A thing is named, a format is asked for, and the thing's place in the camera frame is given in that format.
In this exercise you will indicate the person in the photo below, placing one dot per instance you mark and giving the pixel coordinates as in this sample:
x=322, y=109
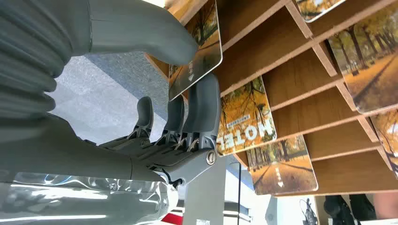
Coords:
x=386, y=206

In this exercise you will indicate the autumn hotel print card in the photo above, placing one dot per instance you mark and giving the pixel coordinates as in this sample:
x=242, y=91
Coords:
x=245, y=124

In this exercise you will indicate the shiny silver foil cover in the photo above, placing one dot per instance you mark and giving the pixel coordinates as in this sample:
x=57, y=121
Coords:
x=77, y=202

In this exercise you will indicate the wooden card rack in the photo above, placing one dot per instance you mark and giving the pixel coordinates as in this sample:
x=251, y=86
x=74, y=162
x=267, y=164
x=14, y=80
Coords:
x=280, y=46

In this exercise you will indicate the red object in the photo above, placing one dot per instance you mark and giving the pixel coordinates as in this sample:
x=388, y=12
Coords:
x=173, y=219

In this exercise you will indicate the thin black pole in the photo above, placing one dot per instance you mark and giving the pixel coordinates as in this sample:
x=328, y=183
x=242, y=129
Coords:
x=239, y=192

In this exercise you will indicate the ribbed grey right arm sleeve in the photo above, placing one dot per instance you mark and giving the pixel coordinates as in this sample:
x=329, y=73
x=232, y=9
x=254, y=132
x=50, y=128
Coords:
x=28, y=56

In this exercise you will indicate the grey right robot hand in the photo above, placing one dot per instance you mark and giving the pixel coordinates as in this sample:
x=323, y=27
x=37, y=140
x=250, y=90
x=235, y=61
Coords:
x=77, y=155

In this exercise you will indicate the grey pillar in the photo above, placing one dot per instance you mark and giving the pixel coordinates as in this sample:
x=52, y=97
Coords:
x=205, y=198

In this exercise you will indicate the black chair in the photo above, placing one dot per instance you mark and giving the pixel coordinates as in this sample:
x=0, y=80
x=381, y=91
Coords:
x=348, y=209

